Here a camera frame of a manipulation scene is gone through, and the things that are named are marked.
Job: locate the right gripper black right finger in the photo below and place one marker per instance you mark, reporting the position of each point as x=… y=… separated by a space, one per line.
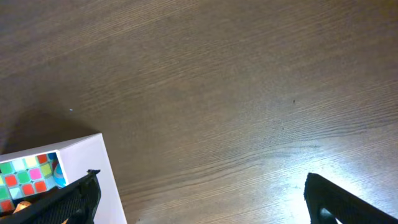
x=329 y=203

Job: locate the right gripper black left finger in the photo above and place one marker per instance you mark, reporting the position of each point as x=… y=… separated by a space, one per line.
x=76 y=203

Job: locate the blue ball toy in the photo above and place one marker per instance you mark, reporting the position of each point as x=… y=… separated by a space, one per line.
x=59 y=179

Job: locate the open beige cardboard box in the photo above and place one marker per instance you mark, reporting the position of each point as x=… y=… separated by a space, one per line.
x=76 y=157

